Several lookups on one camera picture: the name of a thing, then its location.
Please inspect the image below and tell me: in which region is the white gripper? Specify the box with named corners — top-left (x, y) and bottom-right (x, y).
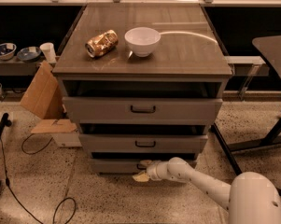
top-left (133, 160), bottom-right (171, 182)

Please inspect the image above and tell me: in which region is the grey bottom drawer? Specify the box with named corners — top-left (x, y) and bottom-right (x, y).
top-left (90, 159), bottom-right (147, 175)

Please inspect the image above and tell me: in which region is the grey drawer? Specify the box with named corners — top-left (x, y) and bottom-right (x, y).
top-left (79, 134), bottom-right (207, 153)
top-left (63, 97), bottom-right (222, 125)
top-left (90, 159), bottom-right (147, 175)

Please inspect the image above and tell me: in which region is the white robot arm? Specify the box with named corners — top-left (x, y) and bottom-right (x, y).
top-left (133, 157), bottom-right (281, 224)

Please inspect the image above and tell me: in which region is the grey middle drawer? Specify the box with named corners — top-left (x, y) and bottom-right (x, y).
top-left (79, 134), bottom-right (207, 153)

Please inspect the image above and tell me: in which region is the grey top drawer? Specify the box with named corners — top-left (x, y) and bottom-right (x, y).
top-left (63, 97), bottom-right (222, 125)

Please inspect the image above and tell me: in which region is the grey drawer cabinet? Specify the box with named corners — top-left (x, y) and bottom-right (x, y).
top-left (53, 3), bottom-right (232, 163)

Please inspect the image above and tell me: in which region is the brown cardboard box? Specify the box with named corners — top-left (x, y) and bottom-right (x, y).
top-left (21, 61), bottom-right (77, 133)

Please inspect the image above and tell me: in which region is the white bowl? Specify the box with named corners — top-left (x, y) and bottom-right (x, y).
top-left (124, 27), bottom-right (161, 57)

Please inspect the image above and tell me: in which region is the crushed golden soda can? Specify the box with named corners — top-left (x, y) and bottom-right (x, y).
top-left (85, 30), bottom-right (119, 58)

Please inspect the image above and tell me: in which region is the white paper cup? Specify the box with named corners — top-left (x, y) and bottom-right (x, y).
top-left (40, 42), bottom-right (56, 63)

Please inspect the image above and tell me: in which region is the blue bowl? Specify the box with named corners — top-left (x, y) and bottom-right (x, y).
top-left (17, 47), bottom-right (41, 63)
top-left (0, 43), bottom-right (17, 61)

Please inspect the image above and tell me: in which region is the grey side shelf left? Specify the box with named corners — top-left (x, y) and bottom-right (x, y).
top-left (0, 56), bottom-right (46, 76)

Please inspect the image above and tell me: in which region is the blue bowl far left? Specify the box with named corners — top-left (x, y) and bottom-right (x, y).
top-left (0, 43), bottom-right (17, 61)

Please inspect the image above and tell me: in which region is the black cable on floor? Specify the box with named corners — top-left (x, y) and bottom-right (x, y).
top-left (0, 119), bottom-right (77, 224)

